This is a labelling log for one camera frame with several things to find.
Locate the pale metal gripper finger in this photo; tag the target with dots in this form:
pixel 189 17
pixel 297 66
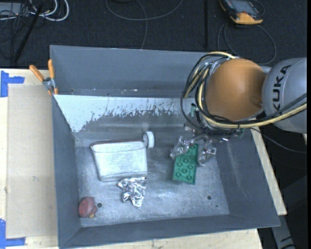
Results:
pixel 206 153
pixel 178 149

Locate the dark green flat block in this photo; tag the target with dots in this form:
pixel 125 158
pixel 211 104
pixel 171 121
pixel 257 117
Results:
pixel 185 166

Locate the grey metal bin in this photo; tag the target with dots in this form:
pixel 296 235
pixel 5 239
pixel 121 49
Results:
pixel 171 206

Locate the clear plastic bottle white cap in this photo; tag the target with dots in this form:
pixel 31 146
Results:
pixel 120 159

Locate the crumpled silver foil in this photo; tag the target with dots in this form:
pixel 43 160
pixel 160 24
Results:
pixel 133 191

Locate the red-brown toy fruit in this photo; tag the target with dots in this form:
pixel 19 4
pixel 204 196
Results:
pixel 86 207

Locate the brown cardboard board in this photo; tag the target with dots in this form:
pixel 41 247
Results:
pixel 28 152

